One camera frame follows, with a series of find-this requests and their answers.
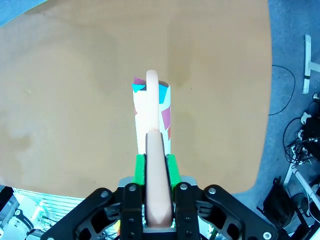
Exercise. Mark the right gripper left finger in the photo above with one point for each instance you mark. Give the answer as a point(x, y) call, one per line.
point(130, 212)

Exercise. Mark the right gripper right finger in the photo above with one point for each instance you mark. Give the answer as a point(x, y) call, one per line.
point(185, 212)

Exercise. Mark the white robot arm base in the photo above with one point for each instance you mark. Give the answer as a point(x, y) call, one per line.
point(15, 217)

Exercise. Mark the black bag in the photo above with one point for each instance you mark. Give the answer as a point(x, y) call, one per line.
point(280, 202)

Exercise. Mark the white T-shaped table foot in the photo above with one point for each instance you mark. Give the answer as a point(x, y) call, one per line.
point(307, 65)

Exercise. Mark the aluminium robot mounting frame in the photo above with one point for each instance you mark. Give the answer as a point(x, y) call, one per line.
point(57, 205)

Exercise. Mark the white slanted frame leg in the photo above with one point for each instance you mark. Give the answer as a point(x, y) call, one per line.
point(303, 181)

